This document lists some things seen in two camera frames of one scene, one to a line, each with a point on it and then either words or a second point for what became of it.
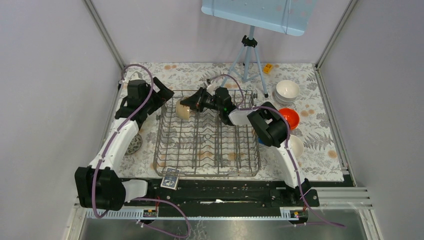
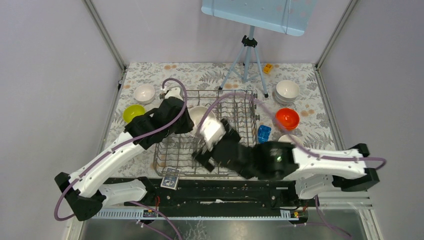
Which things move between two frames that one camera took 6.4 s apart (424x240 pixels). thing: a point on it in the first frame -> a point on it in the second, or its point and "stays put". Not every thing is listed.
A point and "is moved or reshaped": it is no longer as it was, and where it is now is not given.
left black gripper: (164, 94) -> (188, 127)
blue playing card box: (170, 179) stays put
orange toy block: (267, 68) stays put
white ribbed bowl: (288, 102) stays put
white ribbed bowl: (287, 89) stays put
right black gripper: (196, 101) -> (230, 134)
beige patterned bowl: (182, 112) is moved or reshaped
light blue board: (290, 17) stays put
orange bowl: (292, 117) stays put
